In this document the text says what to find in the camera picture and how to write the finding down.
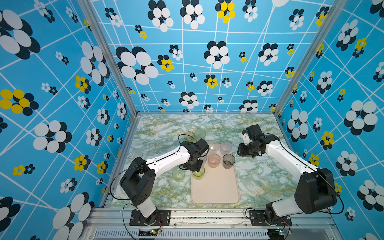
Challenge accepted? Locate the amber yellow plastic cup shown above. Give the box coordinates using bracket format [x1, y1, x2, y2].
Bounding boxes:
[183, 131, 196, 143]

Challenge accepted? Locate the light green textured cup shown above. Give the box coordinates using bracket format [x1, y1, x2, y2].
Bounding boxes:
[194, 129, 206, 141]

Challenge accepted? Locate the small clear faceted glass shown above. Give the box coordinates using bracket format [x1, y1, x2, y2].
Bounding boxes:
[208, 141, 220, 154]

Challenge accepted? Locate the pink textured plastic cup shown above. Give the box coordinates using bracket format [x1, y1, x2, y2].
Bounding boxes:
[208, 154, 221, 169]

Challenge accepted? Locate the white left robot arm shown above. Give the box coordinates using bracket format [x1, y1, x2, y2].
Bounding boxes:
[119, 139, 209, 221]

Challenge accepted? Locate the aluminium corner post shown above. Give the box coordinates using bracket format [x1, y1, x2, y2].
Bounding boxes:
[274, 0, 347, 118]
[79, 0, 138, 119]

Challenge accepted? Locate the pale pink plastic tray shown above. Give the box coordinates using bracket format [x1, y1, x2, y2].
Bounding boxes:
[191, 144, 240, 205]

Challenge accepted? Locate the left aluminium corner post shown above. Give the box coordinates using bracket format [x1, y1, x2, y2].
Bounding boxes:
[79, 0, 138, 119]

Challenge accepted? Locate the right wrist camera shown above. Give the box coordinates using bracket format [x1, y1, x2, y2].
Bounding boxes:
[242, 133, 251, 146]

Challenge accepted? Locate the aluminium front rail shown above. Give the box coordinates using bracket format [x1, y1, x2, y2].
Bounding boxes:
[81, 208, 342, 240]

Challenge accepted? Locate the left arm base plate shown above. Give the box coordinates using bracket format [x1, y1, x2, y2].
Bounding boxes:
[129, 210, 171, 227]

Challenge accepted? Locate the dark grey plastic cup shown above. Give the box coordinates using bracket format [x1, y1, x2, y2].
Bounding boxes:
[223, 154, 236, 169]

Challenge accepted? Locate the pale green plastic cup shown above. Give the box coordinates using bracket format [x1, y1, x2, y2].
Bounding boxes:
[172, 167, 186, 183]

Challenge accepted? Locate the clear textured plastic cup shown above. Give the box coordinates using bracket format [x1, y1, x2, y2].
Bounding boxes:
[220, 142, 233, 156]

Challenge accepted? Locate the bright green plastic cup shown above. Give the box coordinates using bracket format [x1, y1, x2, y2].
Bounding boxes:
[193, 166, 206, 180]

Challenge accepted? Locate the right aluminium corner post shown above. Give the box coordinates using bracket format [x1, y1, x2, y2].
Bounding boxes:
[274, 0, 347, 118]

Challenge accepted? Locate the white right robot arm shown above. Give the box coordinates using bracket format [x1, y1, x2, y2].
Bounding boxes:
[237, 125, 340, 225]

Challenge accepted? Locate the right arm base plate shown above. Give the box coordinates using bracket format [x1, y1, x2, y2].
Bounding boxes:
[246, 209, 293, 228]

